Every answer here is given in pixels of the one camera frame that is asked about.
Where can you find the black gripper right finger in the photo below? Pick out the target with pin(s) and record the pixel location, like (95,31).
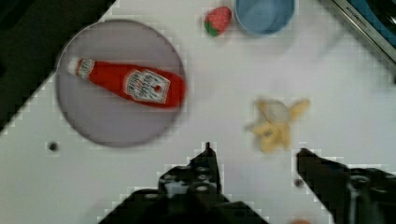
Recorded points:
(351,195)

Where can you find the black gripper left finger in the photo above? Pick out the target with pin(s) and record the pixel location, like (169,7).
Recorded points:
(186,194)

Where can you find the peeled toy banana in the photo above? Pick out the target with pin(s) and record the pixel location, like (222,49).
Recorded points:
(273,129)

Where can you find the black steel toaster oven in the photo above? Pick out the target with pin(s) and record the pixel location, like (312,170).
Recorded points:
(373,20)

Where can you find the red ketchup bottle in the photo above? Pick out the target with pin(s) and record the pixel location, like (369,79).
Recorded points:
(140,84)

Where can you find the grey round plate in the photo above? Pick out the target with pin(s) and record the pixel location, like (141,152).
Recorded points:
(101,116)

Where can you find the toy strawberry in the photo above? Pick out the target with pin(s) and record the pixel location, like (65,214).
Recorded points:
(217,21)

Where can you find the blue bowl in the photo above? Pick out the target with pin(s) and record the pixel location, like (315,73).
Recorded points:
(263,17)

